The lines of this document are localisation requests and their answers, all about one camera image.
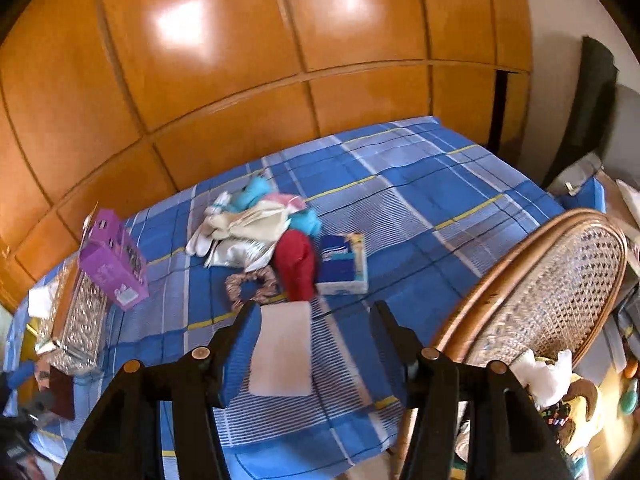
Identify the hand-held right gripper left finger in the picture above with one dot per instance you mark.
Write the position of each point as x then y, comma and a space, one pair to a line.
239, 357

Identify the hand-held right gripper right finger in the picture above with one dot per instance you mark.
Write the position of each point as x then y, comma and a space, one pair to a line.
389, 362

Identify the pink satin scrunchie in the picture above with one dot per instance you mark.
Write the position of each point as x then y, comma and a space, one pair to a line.
232, 285

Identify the red sock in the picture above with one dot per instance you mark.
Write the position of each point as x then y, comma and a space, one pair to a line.
295, 265

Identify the white flat cloth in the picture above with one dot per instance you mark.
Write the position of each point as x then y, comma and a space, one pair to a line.
280, 350

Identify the blue white tissue pack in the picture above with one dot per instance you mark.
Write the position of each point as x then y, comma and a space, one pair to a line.
340, 260

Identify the cream cloth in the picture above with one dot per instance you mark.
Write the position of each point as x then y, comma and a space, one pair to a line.
250, 220

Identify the cyan fluffy sock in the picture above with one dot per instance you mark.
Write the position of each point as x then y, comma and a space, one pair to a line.
306, 221
250, 194

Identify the purple carton box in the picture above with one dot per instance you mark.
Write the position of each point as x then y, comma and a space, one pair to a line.
107, 270

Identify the silver embossed box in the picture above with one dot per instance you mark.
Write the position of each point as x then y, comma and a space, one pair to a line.
80, 320

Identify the pink cloth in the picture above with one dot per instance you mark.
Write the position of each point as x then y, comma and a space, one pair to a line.
287, 201

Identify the blue plaid tablecloth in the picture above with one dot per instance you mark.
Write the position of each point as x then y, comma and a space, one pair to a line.
425, 200

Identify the wicker chair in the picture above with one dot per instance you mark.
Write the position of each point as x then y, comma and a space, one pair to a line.
550, 280

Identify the dark red book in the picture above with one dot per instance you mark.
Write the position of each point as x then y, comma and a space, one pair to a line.
61, 394

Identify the yellow brown plush toy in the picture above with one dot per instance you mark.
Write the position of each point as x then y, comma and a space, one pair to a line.
575, 410

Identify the white paper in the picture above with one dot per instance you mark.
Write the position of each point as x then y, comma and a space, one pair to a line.
44, 299

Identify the teal oval object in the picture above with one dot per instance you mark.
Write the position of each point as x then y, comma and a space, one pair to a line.
629, 401

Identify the orange object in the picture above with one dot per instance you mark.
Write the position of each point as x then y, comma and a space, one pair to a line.
632, 369

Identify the grey cloth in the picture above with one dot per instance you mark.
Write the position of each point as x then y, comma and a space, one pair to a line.
575, 171

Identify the wooden wardrobe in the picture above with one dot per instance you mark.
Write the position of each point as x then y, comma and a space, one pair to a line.
250, 85

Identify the dark green hanging cloth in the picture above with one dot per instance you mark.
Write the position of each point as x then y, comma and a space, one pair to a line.
595, 100

